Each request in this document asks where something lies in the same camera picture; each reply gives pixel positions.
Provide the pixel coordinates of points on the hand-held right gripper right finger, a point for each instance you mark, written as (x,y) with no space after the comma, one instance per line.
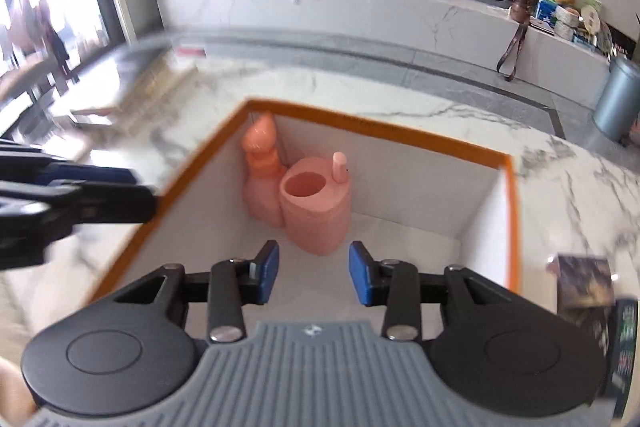
(360,274)

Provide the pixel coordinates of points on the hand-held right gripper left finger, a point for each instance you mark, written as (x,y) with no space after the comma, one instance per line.
(267,272)

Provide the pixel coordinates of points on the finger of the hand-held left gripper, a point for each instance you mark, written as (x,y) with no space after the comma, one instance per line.
(100,207)
(85,175)

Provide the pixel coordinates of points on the orange-rimmed white box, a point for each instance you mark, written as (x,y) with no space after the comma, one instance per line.
(425,207)

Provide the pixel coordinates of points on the grey clear square case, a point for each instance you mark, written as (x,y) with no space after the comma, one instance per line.
(585,282)

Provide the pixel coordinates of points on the dark blue shampoo bottle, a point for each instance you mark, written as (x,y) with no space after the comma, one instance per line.
(622,347)

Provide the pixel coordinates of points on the pink cup with peg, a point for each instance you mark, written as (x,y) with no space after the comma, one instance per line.
(315,227)

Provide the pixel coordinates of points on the pink pointed bottle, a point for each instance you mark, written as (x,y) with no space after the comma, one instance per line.
(260,187)

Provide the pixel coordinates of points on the beige book stack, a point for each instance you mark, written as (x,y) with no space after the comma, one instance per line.
(150,92)

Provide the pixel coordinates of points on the dark chair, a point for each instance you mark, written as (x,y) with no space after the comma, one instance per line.
(57,42)

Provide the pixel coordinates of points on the white marble cabinet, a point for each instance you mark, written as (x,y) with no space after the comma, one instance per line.
(375,17)

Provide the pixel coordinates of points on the grey trash bin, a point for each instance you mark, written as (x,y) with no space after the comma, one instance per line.
(617,102)

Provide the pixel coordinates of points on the white printed roll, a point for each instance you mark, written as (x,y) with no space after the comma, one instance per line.
(567,22)

